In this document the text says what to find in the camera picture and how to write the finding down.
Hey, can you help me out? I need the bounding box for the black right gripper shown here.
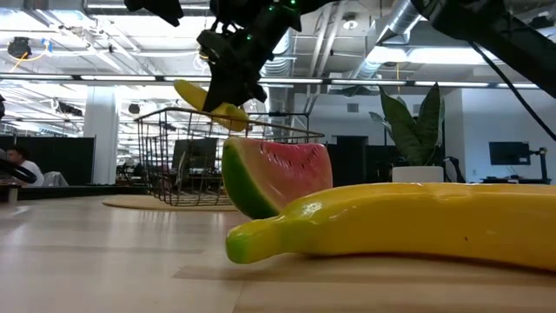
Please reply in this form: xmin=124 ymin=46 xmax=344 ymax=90
xmin=202 ymin=0 xmax=303 ymax=113

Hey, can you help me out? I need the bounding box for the yellow toy banana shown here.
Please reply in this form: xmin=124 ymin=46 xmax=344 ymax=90
xmin=224 ymin=182 xmax=556 ymax=274
xmin=173 ymin=79 xmax=249 ymax=133

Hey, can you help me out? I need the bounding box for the toy watermelon slice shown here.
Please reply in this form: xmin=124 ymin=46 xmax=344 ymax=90
xmin=221 ymin=137 xmax=334 ymax=221

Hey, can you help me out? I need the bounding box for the long hanging light bar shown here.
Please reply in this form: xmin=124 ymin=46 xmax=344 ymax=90
xmin=0 ymin=73 xmax=542 ymax=90

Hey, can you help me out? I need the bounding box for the black room divider panel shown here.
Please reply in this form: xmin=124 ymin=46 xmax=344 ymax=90
xmin=0 ymin=136 xmax=96 ymax=188
xmin=325 ymin=135 xmax=394 ymax=188

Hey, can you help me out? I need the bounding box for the round woven beige placemat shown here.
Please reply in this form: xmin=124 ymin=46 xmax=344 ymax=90
xmin=102 ymin=194 xmax=238 ymax=213

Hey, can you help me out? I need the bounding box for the snake plant in white pot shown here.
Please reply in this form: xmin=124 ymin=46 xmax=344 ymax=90
xmin=368 ymin=83 xmax=446 ymax=183

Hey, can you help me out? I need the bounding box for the grey chair back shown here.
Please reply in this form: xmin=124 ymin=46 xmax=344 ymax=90
xmin=42 ymin=170 xmax=70 ymax=188

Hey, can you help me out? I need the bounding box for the person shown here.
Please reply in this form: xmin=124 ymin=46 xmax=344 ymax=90
xmin=0 ymin=145 xmax=45 ymax=188

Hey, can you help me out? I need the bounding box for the black office chair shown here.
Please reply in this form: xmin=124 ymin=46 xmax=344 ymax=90
xmin=442 ymin=155 xmax=467 ymax=183

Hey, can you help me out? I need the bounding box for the black computer monitor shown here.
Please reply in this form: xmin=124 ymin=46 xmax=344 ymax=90
xmin=489 ymin=141 xmax=532 ymax=166

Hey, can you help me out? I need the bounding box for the background office desk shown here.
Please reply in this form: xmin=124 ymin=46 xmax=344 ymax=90
xmin=480 ymin=176 xmax=553 ymax=186

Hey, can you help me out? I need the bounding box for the silver round air duct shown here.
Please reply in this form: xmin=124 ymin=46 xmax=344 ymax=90
xmin=354 ymin=0 xmax=429 ymax=82
xmin=260 ymin=30 xmax=293 ymax=114

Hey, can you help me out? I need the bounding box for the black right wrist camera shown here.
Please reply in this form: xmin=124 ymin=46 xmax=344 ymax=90
xmin=197 ymin=29 xmax=229 ymax=66

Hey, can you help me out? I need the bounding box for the black wire basket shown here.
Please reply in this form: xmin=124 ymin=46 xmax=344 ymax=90
xmin=133 ymin=107 xmax=326 ymax=208

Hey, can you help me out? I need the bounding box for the black ceiling cord reel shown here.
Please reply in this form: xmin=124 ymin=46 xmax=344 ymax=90
xmin=7 ymin=37 xmax=32 ymax=60

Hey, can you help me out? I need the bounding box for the black aluminium rig frame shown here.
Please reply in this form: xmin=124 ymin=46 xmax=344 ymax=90
xmin=17 ymin=185 xmax=151 ymax=201

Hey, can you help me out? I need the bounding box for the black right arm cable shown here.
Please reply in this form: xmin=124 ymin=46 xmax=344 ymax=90
xmin=468 ymin=41 xmax=556 ymax=143

